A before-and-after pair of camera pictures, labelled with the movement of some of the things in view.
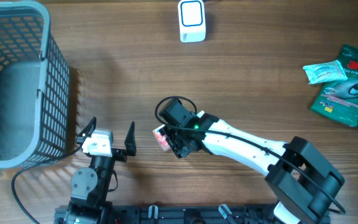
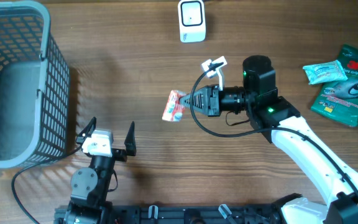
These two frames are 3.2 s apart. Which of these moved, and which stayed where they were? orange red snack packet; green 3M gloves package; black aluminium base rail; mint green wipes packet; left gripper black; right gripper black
Moved: orange red snack packet; right gripper black
Stayed: mint green wipes packet; black aluminium base rail; left gripper black; green 3M gloves package
